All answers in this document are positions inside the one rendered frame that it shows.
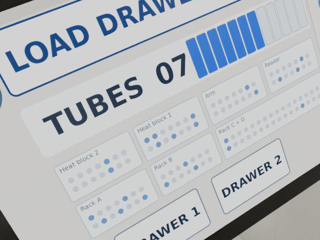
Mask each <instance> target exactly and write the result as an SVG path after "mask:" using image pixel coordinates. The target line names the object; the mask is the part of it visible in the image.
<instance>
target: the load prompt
mask: <svg viewBox="0 0 320 240"><path fill-rule="evenodd" d="M240 1H242V0H74V1H71V2H68V3H66V4H63V5H60V6H57V7H55V8H52V9H50V10H47V11H44V12H41V13H38V14H36V15H33V16H30V17H28V18H25V19H22V20H19V21H17V22H14V23H11V24H9V25H6V26H3V27H0V80H1V81H2V83H3V85H4V87H5V89H6V90H7V92H8V94H9V96H10V97H11V99H12V100H13V99H15V98H18V97H20V96H22V95H25V94H27V93H29V92H32V91H34V90H36V89H39V88H41V87H43V86H46V85H48V84H50V83H52V82H55V81H57V80H60V79H62V78H64V77H67V76H69V75H71V74H73V73H75V72H78V71H80V70H82V69H85V68H87V67H89V66H92V65H94V64H96V63H99V62H101V61H103V60H106V59H108V58H110V57H113V56H115V55H117V54H120V53H122V52H124V51H126V50H129V49H131V48H134V47H136V46H138V45H140V44H143V43H145V42H147V41H149V40H152V39H154V38H156V37H159V36H161V35H163V34H166V33H168V32H170V31H173V30H175V29H177V28H180V27H182V26H184V25H187V24H189V23H191V22H193V21H196V20H198V19H201V18H203V17H205V16H207V15H210V14H212V13H214V12H217V11H219V10H221V9H223V8H226V7H228V6H230V5H233V4H235V3H237V2H240Z"/></svg>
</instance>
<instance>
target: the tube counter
mask: <svg viewBox="0 0 320 240"><path fill-rule="evenodd" d="M308 28H310V23H309V19H308V16H307V12H306V8H305V4H304V1H303V0H268V1H266V2H263V3H261V4H259V5H257V6H254V7H252V8H250V9H248V10H245V11H243V12H241V13H239V14H236V15H234V16H232V17H230V18H227V19H225V20H223V21H220V22H218V23H216V24H214V25H211V26H209V27H207V28H205V29H202V30H200V31H198V32H196V33H193V34H191V35H189V36H187V37H185V38H183V39H180V40H178V41H176V42H174V43H171V44H169V45H167V46H165V47H162V48H160V49H158V50H155V51H153V52H151V53H149V54H146V55H145V56H146V59H147V61H148V63H149V66H150V68H151V71H152V73H153V76H154V78H155V81H156V83H157V85H158V87H159V90H160V92H161V95H162V97H163V100H165V99H167V98H169V97H171V96H173V95H175V94H177V93H179V92H181V91H183V90H185V89H187V88H189V87H191V86H193V85H195V84H197V83H199V82H201V81H203V80H205V79H207V78H209V77H211V76H213V75H215V74H217V73H219V72H221V71H223V70H225V69H227V68H229V67H231V66H233V65H235V64H237V63H239V62H241V61H243V60H245V59H247V58H249V57H251V56H253V55H255V54H257V53H259V52H261V51H263V50H265V49H267V48H269V47H271V46H273V45H275V44H277V43H279V42H281V41H283V40H285V39H287V38H289V37H291V36H293V35H295V34H297V33H300V32H302V31H304V30H306V29H308Z"/></svg>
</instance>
